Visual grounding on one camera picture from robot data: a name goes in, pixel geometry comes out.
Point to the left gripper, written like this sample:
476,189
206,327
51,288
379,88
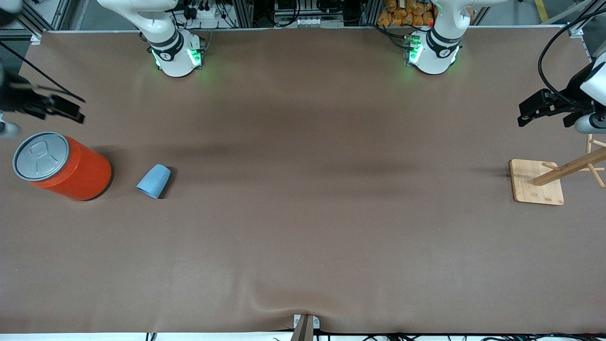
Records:
572,96

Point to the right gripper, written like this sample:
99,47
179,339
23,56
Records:
14,98

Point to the light blue plastic cup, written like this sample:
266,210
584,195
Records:
154,182

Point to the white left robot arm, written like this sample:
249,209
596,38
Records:
433,57

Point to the wooden cup rack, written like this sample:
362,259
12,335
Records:
535,187

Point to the orange can with grey lid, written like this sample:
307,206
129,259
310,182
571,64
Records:
80,175

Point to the orange snack bags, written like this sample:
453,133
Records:
407,16

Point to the white power strip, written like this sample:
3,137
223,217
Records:
206,12

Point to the brown table cover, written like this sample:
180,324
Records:
303,237

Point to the metal corner bracket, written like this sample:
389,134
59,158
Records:
576,32
36,39

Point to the metal clamp bracket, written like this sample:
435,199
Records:
303,331

